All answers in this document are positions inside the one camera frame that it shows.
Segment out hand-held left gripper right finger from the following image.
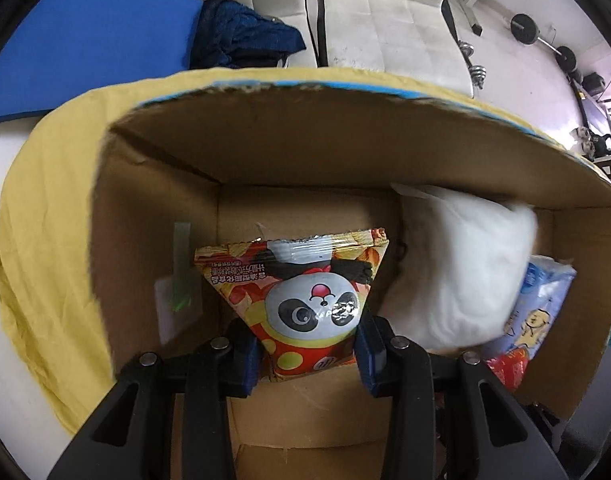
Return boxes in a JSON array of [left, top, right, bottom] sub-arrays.
[[354, 310, 570, 480]]

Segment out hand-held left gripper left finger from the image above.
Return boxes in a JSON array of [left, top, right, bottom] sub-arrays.
[[46, 316, 262, 480]]

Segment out panda print snack bag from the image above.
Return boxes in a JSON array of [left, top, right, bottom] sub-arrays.
[[194, 227, 390, 384]]

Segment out white soft pillow pack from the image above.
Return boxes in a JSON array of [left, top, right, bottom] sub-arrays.
[[374, 183, 539, 352]]

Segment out red snack packet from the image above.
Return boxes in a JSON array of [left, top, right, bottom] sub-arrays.
[[481, 348, 531, 394]]

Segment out blue tissue pack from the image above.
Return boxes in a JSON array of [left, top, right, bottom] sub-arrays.
[[494, 255, 577, 361]]

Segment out yellow cardboard box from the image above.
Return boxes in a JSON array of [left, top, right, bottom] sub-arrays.
[[0, 66, 611, 437]]

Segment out dark blue knitted garment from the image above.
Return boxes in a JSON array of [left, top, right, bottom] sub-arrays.
[[188, 0, 307, 70]]

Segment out black barbell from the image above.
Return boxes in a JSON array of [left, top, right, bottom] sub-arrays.
[[510, 13, 579, 73]]

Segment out blue foam mat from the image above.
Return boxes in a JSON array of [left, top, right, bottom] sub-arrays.
[[0, 0, 205, 127]]

